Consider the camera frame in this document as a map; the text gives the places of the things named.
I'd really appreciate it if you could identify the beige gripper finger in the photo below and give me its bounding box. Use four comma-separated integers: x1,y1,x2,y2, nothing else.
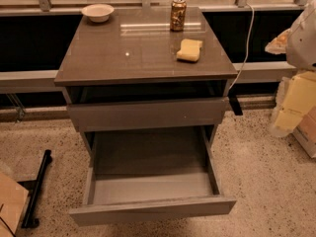
265,29,290,54

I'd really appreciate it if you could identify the grey drawer cabinet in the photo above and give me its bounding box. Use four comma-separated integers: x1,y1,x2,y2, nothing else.
55,8,237,149

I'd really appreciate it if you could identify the grey top drawer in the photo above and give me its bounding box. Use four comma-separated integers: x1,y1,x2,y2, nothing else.
67,98,227,131

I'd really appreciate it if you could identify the grey drawer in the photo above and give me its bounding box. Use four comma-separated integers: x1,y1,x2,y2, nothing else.
69,126,236,226
67,98,227,131

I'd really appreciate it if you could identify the metal window railing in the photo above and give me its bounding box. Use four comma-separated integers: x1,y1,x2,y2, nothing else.
0,0,316,95

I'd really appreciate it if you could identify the cardboard box right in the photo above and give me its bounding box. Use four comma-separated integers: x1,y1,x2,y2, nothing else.
293,107,316,158

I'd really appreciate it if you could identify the gold soda can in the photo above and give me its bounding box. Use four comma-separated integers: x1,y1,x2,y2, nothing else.
170,0,187,32

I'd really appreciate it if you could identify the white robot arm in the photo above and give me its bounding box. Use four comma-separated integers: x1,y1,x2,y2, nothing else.
265,0,316,137

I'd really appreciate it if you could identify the cardboard box left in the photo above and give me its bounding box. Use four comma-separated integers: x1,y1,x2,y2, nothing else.
0,172,29,237

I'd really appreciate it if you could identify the cardboard box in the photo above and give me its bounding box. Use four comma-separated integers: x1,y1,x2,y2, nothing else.
293,107,316,158
0,172,29,237

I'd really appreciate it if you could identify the white bowl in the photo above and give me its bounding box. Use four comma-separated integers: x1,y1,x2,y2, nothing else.
81,4,115,23

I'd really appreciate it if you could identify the black metal bar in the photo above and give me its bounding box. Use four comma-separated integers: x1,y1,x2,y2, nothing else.
21,149,52,228

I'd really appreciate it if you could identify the white cable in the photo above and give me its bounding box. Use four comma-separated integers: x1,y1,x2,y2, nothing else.
227,3,256,91

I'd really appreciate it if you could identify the yellow sponge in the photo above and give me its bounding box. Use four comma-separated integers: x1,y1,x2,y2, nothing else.
177,39,202,62

